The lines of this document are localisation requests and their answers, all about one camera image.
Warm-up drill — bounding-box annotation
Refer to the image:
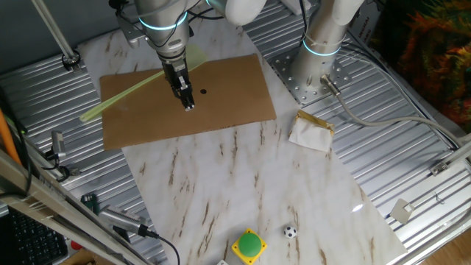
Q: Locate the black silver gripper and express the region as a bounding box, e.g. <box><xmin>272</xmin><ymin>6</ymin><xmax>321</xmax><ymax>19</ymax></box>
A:
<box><xmin>161</xmin><ymin>57</ymin><xmax>196</xmax><ymax>113</ymax></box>

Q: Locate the pale green plastic flyswatter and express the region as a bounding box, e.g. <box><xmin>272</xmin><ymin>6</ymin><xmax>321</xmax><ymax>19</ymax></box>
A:
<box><xmin>79</xmin><ymin>43</ymin><xmax>210</xmax><ymax>123</ymax></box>

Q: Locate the brown cardboard sheet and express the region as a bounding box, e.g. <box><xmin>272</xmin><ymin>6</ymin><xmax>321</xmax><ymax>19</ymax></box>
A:
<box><xmin>99</xmin><ymin>53</ymin><xmax>277</xmax><ymax>151</ymax></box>

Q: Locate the white marble pattern board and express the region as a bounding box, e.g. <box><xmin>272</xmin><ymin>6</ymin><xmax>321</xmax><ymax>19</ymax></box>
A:
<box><xmin>77</xmin><ymin>14</ymin><xmax>408</xmax><ymax>265</ymax></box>

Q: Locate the gold white tissue pack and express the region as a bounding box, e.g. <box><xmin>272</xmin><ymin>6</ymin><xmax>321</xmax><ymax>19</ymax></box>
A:
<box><xmin>288</xmin><ymin>109</ymin><xmax>336</xmax><ymax>153</ymax></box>

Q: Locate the slim aluminium pole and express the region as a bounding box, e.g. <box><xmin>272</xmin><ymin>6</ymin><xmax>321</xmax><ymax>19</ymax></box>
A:
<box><xmin>31</xmin><ymin>0</ymin><xmax>77</xmax><ymax>62</ymax></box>

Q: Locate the yellow box green button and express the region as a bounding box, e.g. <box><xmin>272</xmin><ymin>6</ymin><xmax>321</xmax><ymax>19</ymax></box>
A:
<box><xmin>231</xmin><ymin>227</ymin><xmax>269</xmax><ymax>265</ymax></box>

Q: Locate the orange pole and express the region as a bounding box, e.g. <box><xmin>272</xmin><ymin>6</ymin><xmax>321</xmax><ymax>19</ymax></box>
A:
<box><xmin>0</xmin><ymin>108</ymin><xmax>22</xmax><ymax>165</ymax></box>

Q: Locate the brown cardboard box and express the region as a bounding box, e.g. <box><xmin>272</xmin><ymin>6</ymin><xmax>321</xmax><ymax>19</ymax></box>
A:
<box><xmin>60</xmin><ymin>249</ymin><xmax>111</xmax><ymax>265</ymax></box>

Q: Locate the white box red print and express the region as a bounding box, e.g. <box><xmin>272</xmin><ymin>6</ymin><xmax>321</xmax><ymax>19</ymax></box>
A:
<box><xmin>347</xmin><ymin>0</ymin><xmax>383</xmax><ymax>38</ymax></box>

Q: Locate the black keyboard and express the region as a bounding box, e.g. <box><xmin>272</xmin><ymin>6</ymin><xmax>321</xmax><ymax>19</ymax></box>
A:
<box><xmin>0</xmin><ymin>208</ymin><xmax>69</xmax><ymax>265</ymax></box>

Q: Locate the colourful patterned cloth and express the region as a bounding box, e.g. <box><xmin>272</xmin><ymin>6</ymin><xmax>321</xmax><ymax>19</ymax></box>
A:
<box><xmin>369</xmin><ymin>0</ymin><xmax>471</xmax><ymax>133</ymax></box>

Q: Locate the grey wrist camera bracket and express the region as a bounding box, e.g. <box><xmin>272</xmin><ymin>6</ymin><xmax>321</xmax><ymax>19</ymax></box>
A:
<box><xmin>116</xmin><ymin>16</ymin><xmax>146</xmax><ymax>49</ymax></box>

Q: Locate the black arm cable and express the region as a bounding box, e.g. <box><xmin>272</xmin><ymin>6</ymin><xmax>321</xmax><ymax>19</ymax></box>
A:
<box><xmin>108</xmin><ymin>0</ymin><xmax>225</xmax><ymax>49</ymax></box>

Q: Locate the black pole base bracket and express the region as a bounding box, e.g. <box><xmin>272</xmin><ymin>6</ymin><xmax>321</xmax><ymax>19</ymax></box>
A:
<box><xmin>60</xmin><ymin>49</ymin><xmax>82</xmax><ymax>73</ymax></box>

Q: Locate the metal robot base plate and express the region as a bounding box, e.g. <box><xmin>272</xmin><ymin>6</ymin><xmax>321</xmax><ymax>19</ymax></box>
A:
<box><xmin>267</xmin><ymin>47</ymin><xmax>353</xmax><ymax>106</ymax></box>

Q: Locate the small silver camera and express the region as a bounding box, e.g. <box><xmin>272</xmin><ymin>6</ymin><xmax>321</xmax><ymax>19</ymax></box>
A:
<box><xmin>50</xmin><ymin>130</ymin><xmax>68</xmax><ymax>161</ymax></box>

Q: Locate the black small camera cable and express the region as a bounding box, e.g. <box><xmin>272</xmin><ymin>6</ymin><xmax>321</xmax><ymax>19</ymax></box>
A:
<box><xmin>40</xmin><ymin>150</ymin><xmax>71</xmax><ymax>183</ymax></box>

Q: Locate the aluminium frame beam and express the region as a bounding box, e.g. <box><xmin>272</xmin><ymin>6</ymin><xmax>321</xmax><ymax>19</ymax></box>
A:
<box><xmin>0</xmin><ymin>149</ymin><xmax>148</xmax><ymax>265</ymax></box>

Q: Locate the thin robot cable bundle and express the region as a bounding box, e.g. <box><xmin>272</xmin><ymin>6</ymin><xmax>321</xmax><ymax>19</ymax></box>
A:
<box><xmin>338</xmin><ymin>42</ymin><xmax>461</xmax><ymax>148</ymax></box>

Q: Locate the grey cable with metal connector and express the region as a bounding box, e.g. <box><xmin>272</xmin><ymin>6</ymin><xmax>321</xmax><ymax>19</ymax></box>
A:
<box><xmin>319</xmin><ymin>74</ymin><xmax>465</xmax><ymax>146</ymax></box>

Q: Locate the small metal corner bracket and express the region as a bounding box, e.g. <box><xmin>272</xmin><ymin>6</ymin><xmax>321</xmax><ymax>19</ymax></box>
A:
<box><xmin>429</xmin><ymin>160</ymin><xmax>450</xmax><ymax>177</ymax></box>

